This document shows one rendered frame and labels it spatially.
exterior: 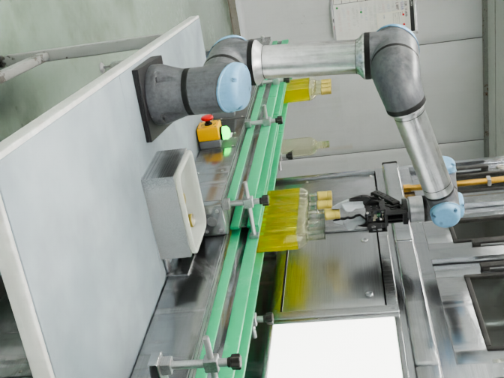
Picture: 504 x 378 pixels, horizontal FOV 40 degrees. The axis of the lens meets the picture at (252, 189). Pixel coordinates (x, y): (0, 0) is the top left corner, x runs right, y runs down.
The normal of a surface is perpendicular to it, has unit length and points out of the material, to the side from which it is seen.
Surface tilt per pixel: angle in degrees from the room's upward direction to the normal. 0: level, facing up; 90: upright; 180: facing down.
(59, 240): 0
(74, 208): 0
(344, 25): 90
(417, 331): 90
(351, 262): 90
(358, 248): 90
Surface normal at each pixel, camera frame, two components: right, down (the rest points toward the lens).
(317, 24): -0.10, 0.44
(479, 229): -0.16, -0.89
